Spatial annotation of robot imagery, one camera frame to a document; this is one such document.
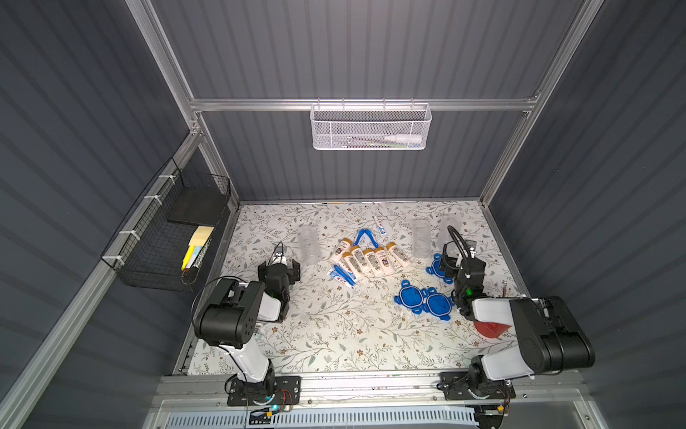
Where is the white bottle brown cap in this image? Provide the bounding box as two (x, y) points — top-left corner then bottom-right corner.
(386, 241), (412, 268)
(330, 238), (353, 264)
(363, 248), (385, 277)
(351, 245), (374, 277)
(374, 247), (396, 275)
(342, 252), (364, 279)

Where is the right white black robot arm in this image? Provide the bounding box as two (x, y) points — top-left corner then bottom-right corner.
(434, 253), (596, 397)

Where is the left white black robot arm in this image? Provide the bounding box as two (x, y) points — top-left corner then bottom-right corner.
(192, 257), (301, 389)

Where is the red pencil cup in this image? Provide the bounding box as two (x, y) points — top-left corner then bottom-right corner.
(473, 321), (511, 339)

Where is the yellow sticky notes pad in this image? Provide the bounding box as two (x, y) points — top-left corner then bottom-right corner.
(189, 226), (214, 247)

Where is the yellow marker in basket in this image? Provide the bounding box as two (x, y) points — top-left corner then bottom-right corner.
(182, 246), (195, 271)

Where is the black notebook in basket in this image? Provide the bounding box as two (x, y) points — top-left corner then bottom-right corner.
(166, 188), (226, 226)

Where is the white ventilated front panel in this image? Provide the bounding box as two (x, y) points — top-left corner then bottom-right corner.
(163, 406), (478, 428)

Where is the white tube in basket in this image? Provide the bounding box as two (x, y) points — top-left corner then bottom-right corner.
(383, 134), (423, 147)

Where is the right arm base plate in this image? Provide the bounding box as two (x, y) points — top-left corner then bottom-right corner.
(436, 370), (516, 401)

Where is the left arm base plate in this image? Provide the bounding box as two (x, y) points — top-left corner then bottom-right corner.
(224, 375), (302, 407)

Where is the black wire wall basket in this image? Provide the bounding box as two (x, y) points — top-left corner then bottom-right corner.
(101, 159), (232, 292)

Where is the white wire mesh basket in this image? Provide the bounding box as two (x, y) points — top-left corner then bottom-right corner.
(309, 103), (432, 151)

